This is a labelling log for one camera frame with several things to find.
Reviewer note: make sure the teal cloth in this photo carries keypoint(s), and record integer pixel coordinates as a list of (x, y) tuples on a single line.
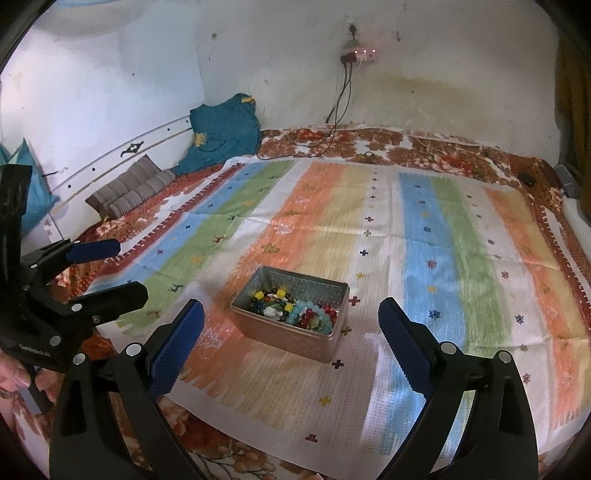
[(221, 129)]

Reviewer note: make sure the brown floral blanket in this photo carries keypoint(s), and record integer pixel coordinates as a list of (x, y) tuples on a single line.
[(392, 143)]

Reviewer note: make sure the person's left hand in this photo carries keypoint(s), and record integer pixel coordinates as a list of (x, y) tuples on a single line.
[(14, 376)]

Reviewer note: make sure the striped woven mat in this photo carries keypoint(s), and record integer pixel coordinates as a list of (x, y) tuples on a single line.
[(323, 221)]

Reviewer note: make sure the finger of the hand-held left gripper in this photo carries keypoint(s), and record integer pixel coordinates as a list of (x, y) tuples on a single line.
[(92, 251), (124, 297)]

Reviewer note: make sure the teal cushion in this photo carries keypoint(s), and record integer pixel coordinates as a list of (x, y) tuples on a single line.
[(41, 194)]

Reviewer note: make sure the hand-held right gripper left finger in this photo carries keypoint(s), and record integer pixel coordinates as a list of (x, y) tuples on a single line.
[(178, 346)]

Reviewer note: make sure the striped brown pillow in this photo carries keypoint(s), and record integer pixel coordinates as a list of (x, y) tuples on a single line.
[(129, 189)]

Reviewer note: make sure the hanging curtain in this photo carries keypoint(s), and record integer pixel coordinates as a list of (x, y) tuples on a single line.
[(572, 101)]

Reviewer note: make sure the white power strip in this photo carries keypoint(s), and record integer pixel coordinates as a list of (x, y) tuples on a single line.
[(365, 55)]

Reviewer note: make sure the grey metal box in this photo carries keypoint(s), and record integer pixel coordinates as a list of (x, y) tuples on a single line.
[(286, 341)]

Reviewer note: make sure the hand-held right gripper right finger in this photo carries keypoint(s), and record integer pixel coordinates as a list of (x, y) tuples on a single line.
[(406, 346)]

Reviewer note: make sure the black plug adapter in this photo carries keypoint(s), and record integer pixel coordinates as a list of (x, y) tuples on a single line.
[(346, 57)]

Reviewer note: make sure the white wooden headboard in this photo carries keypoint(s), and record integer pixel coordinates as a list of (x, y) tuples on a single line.
[(92, 175)]

